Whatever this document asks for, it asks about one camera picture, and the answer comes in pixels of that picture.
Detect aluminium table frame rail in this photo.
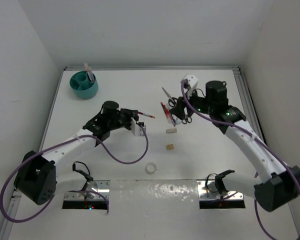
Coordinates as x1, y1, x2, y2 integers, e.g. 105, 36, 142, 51
64, 65, 241, 71

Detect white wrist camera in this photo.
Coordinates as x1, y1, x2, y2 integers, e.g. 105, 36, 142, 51
180, 74, 199, 99
130, 118, 146, 137

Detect black scissors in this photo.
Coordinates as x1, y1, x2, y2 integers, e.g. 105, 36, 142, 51
162, 87, 178, 107
181, 116, 193, 125

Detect upper black scissors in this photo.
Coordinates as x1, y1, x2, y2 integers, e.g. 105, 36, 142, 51
162, 87, 178, 107

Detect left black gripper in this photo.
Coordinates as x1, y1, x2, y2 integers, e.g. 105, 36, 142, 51
108, 107, 138, 130

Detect tan pencil sharpener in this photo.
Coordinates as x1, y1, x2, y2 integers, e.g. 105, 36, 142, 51
166, 144, 174, 150

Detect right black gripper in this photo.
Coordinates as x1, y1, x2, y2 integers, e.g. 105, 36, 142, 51
169, 86, 214, 120

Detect lower black scissors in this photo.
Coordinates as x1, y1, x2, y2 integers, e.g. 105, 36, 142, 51
181, 116, 193, 125

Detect teal divided pen holder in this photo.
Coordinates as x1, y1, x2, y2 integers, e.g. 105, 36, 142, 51
69, 71, 99, 100

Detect purple cable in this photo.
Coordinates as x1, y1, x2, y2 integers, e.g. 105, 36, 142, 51
180, 79, 300, 240
0, 127, 150, 223

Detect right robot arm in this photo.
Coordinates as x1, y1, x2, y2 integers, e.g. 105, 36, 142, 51
169, 78, 300, 212

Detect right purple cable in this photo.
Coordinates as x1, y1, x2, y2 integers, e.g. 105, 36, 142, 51
180, 79, 300, 240

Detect orange red pen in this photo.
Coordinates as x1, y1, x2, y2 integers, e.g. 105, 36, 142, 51
138, 111, 156, 119

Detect red gel pen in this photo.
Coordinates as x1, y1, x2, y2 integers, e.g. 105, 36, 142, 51
161, 103, 176, 127

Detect dark red pen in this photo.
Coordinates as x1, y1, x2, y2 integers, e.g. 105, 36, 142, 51
160, 102, 169, 119

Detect clear tape roll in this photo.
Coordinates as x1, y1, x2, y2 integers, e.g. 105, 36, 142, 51
145, 162, 158, 175

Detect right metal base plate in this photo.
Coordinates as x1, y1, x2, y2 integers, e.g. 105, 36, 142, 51
196, 179, 244, 202

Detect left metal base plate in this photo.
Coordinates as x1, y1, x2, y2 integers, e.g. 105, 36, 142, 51
64, 180, 110, 201

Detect white eraser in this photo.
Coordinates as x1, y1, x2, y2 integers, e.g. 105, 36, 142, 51
165, 128, 177, 134

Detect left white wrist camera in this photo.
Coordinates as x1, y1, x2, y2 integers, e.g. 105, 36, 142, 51
130, 118, 146, 137

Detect metal base plate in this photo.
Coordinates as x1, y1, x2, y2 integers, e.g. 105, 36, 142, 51
64, 180, 110, 201
196, 179, 244, 202

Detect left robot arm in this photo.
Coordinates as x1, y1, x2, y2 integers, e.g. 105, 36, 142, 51
13, 100, 146, 206

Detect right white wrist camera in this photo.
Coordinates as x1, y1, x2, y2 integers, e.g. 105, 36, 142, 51
180, 74, 199, 99

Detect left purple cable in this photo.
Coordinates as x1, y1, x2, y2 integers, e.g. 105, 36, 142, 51
0, 127, 150, 223

